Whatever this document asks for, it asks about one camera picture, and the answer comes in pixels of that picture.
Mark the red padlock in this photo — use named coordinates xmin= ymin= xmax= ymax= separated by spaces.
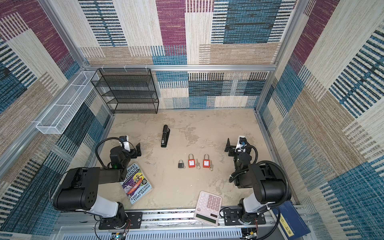
xmin=188 ymin=154 xmax=196 ymax=168
xmin=203 ymin=154 xmax=211 ymax=168

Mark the small black padlock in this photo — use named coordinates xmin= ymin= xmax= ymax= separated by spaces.
xmin=178 ymin=160 xmax=185 ymax=169

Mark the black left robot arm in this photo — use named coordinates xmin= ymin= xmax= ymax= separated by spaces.
xmin=49 ymin=144 xmax=142 ymax=230

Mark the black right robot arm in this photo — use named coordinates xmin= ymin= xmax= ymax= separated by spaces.
xmin=225 ymin=136 xmax=292 ymax=225

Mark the purple treehouse book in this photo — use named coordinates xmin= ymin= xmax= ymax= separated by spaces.
xmin=121 ymin=163 xmax=153 ymax=205

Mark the black stapler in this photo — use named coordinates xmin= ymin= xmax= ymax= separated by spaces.
xmin=161 ymin=125 xmax=171 ymax=148

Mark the pink calculator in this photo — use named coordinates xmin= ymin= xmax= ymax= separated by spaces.
xmin=194 ymin=191 xmax=223 ymax=226

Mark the blue box with yellow label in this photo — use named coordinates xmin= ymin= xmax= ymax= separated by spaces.
xmin=278 ymin=201 xmax=311 ymax=240

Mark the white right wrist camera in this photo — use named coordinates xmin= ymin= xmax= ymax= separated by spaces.
xmin=235 ymin=136 xmax=249 ymax=153

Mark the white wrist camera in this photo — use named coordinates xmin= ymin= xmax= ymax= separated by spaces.
xmin=235 ymin=136 xmax=249 ymax=153
xmin=119 ymin=136 xmax=131 ymax=152

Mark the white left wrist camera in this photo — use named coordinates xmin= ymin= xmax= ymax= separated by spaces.
xmin=119 ymin=136 xmax=131 ymax=152

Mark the black wire shelf rack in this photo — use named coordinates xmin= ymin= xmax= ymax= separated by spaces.
xmin=91 ymin=68 xmax=159 ymax=114

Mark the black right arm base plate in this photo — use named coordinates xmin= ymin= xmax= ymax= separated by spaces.
xmin=221 ymin=207 xmax=267 ymax=226

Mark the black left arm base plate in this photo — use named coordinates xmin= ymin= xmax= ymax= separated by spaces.
xmin=98 ymin=212 xmax=143 ymax=230

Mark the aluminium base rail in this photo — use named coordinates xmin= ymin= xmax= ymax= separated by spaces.
xmin=50 ymin=208 xmax=276 ymax=240

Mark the white wire mesh basket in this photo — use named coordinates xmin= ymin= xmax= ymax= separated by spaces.
xmin=36 ymin=71 xmax=95 ymax=135

